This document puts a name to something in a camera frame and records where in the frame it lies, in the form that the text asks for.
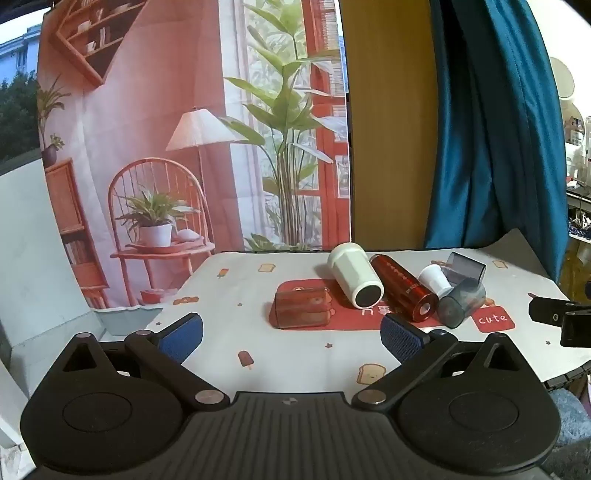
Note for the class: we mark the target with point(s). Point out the cluttered shelf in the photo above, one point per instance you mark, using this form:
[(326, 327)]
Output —
[(579, 184)]

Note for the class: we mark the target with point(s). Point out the printed wall tapestry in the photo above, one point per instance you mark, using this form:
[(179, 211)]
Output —
[(184, 161)]

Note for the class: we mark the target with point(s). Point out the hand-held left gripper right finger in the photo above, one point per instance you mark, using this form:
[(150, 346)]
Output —
[(402, 339)]

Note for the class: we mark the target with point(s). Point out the white cup with black base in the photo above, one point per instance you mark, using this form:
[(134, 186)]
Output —
[(353, 272)]

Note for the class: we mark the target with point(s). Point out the small white cup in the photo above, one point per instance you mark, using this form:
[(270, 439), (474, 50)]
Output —
[(434, 279)]

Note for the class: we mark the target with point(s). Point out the blue curtain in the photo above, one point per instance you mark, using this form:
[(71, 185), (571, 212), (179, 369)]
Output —
[(489, 138)]

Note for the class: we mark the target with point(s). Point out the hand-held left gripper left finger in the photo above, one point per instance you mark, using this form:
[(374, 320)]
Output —
[(181, 339)]

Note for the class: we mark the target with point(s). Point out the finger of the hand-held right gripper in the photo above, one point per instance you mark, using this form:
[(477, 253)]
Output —
[(577, 327), (547, 311)]

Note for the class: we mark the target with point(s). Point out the red metallic cup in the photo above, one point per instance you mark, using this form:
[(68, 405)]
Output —
[(401, 286)]

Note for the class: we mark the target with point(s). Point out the printed white tablecloth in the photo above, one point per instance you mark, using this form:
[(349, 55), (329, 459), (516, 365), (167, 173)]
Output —
[(286, 355)]

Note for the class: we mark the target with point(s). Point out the round white mirror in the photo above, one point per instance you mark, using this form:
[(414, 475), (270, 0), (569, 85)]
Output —
[(563, 78)]

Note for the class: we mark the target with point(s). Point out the translucent grey round cup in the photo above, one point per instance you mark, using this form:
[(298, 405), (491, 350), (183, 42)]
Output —
[(461, 302)]

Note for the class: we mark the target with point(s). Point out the fluffy blue cloth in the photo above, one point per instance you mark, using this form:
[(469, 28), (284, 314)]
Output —
[(572, 420)]

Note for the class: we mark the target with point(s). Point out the wooden board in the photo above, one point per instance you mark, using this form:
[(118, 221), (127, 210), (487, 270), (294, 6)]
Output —
[(388, 115)]

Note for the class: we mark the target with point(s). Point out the translucent red square cup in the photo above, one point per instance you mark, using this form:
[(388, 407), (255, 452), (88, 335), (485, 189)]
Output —
[(302, 308)]

